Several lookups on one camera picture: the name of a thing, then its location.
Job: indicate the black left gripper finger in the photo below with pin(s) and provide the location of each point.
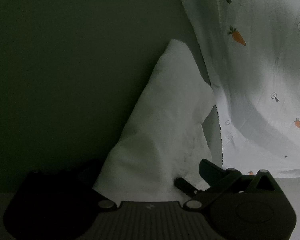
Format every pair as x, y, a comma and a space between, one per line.
230, 183

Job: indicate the white garment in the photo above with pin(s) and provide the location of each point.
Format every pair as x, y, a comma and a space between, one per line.
163, 138

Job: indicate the white carrot-print bed sheet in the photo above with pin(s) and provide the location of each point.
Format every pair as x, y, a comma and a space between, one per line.
251, 49

